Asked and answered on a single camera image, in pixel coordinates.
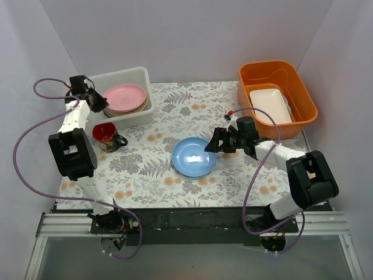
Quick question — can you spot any pink round plate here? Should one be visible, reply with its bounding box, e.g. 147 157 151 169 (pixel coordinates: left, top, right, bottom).
103 84 147 112

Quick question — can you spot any light blue round plate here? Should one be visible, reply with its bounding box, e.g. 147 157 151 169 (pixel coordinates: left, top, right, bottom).
171 137 217 177

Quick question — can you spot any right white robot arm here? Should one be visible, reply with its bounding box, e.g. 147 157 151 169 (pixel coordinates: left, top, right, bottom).
205 117 339 232

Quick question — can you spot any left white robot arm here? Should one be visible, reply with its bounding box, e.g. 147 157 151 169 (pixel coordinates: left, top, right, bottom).
48 75 125 233

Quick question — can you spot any white plastic bin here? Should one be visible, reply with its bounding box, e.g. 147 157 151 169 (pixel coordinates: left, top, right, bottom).
85 66 156 136

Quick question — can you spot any white rectangular dish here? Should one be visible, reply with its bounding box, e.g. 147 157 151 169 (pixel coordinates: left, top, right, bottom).
249 88 292 125

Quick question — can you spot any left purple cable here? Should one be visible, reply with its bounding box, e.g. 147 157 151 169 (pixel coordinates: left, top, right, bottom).
13 78 144 260

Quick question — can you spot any purple cable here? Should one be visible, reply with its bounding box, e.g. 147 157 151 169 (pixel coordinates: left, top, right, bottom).
224 107 306 253
13 78 144 260

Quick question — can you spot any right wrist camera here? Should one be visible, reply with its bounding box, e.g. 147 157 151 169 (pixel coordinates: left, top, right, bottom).
224 111 238 132

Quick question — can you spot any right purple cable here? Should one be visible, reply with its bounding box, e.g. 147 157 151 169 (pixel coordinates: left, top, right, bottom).
224 107 306 253

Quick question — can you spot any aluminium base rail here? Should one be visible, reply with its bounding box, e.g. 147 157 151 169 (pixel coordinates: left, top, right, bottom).
26 206 364 279

